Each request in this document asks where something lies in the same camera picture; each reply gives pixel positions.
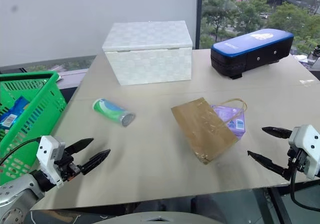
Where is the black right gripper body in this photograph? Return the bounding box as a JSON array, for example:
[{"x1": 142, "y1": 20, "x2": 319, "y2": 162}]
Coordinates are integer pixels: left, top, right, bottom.
[{"x1": 286, "y1": 145, "x2": 311, "y2": 178}]

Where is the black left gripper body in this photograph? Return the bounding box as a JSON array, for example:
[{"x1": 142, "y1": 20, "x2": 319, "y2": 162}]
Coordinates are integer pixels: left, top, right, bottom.
[{"x1": 53, "y1": 151, "x2": 82, "y2": 183}]

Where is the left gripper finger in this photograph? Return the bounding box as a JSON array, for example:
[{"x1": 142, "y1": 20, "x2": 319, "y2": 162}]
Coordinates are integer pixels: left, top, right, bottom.
[
  {"x1": 64, "y1": 138, "x2": 95, "y2": 158},
  {"x1": 79, "y1": 149, "x2": 112, "y2": 176}
]

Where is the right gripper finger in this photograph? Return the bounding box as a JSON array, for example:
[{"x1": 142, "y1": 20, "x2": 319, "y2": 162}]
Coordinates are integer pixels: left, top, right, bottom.
[
  {"x1": 261, "y1": 126, "x2": 294, "y2": 139},
  {"x1": 247, "y1": 150, "x2": 292, "y2": 181}
]

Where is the green plastic shopping basket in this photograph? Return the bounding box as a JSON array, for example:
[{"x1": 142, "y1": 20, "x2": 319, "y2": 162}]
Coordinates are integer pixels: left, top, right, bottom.
[{"x1": 0, "y1": 71, "x2": 68, "y2": 186}]

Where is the purple tissue pack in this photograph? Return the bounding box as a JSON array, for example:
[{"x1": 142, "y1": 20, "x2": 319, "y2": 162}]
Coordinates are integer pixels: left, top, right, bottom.
[{"x1": 211, "y1": 104, "x2": 249, "y2": 141}]

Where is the green cylindrical can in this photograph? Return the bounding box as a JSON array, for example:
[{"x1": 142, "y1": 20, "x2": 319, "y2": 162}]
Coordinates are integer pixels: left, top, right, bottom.
[{"x1": 92, "y1": 98, "x2": 137, "y2": 128}]

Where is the brown paper bag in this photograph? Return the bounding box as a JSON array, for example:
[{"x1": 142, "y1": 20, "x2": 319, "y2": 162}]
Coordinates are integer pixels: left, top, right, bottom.
[{"x1": 170, "y1": 97, "x2": 249, "y2": 165}]

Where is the blue snack package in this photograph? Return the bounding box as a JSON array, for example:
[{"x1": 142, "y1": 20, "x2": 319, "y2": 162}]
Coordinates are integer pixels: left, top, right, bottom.
[{"x1": 0, "y1": 96, "x2": 31, "y2": 130}]

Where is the blue and black device case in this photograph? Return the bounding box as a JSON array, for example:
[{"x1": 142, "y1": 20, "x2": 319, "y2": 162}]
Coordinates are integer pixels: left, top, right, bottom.
[{"x1": 210, "y1": 28, "x2": 295, "y2": 80}]

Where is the white lidded storage box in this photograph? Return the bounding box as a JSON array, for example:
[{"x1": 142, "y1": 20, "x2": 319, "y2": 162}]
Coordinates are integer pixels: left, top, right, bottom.
[{"x1": 101, "y1": 20, "x2": 193, "y2": 86}]

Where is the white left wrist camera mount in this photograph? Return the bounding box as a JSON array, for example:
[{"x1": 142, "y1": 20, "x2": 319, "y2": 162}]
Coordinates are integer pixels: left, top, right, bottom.
[{"x1": 36, "y1": 135, "x2": 67, "y2": 189}]

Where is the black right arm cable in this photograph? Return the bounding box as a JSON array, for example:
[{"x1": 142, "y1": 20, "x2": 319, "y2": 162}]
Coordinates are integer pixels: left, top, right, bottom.
[{"x1": 289, "y1": 168, "x2": 320, "y2": 210}]

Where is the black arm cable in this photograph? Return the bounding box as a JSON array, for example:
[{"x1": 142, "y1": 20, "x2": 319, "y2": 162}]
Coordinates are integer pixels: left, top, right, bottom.
[
  {"x1": 0, "y1": 137, "x2": 42, "y2": 165},
  {"x1": 289, "y1": 168, "x2": 320, "y2": 210}
]

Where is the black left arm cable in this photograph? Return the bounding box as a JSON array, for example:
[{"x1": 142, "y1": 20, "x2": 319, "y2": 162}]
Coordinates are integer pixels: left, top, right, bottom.
[{"x1": 0, "y1": 137, "x2": 42, "y2": 165}]

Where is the dark window frame post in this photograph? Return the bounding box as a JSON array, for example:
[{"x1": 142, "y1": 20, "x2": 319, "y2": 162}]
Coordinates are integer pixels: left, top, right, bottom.
[{"x1": 195, "y1": 0, "x2": 204, "y2": 50}]

